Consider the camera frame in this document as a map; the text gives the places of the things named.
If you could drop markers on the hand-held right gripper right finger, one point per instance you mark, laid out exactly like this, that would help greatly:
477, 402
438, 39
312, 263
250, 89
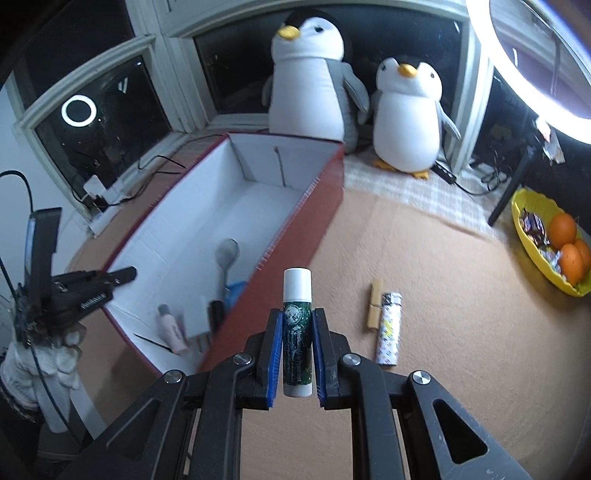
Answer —
318, 360

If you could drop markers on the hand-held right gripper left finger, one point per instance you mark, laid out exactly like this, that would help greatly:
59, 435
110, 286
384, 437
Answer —
275, 360

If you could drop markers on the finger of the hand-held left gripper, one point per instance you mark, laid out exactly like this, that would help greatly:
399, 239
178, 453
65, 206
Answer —
44, 249
92, 290

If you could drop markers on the green lip balm white cap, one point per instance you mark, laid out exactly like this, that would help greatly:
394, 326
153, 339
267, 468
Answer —
298, 332

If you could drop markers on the red cardboard box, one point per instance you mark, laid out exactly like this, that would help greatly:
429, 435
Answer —
295, 240

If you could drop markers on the black small object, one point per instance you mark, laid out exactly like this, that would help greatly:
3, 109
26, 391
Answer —
216, 316

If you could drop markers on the white patterned lighter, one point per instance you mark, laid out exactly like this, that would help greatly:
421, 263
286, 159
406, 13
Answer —
388, 332

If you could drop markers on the wooden clothespin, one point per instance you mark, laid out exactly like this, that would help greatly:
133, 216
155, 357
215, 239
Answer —
375, 309

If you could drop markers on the white power strip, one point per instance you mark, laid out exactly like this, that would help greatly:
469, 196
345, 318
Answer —
99, 189

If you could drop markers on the pink small bottle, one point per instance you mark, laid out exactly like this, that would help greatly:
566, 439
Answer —
173, 332

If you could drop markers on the grey spoon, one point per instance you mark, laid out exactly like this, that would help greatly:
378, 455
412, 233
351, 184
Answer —
228, 254

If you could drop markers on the black power strip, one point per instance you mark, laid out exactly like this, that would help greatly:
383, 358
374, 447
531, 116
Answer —
445, 173

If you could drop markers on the yellow leaf-shaped plate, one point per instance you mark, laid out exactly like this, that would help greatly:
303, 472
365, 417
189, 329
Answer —
531, 240

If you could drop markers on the pile of wrapped candies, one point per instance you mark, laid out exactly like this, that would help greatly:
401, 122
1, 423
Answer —
549, 261

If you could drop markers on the small penguin plush toy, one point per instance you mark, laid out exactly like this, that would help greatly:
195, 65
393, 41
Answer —
406, 120

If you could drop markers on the black tripod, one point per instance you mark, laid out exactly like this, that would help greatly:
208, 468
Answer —
512, 189

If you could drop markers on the large penguin plush toy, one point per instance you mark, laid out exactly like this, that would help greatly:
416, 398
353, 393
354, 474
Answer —
304, 92

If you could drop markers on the orange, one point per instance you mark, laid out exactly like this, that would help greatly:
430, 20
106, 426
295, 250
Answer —
563, 230
585, 254
570, 263

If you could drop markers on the crumpled candy wrapper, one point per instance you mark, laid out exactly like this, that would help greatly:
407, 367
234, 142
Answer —
551, 145

